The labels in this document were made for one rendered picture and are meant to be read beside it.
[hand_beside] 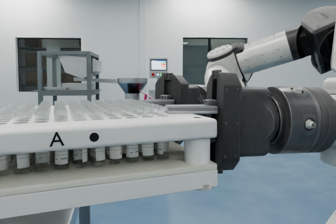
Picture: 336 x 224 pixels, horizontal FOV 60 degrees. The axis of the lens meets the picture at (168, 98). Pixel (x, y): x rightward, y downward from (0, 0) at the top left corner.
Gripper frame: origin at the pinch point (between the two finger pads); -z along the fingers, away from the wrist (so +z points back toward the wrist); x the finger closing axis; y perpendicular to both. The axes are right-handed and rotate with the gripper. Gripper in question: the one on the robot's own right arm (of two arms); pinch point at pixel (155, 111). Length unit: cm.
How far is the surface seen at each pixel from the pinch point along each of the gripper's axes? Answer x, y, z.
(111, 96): 25, 419, 368
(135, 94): 10, 211, 218
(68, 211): 18.0, 13.9, -6.5
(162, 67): -24, 195, 249
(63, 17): -130, 494, 305
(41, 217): 18.1, 15.3, -10.6
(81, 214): 46, 61, 31
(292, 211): 101, 30, 220
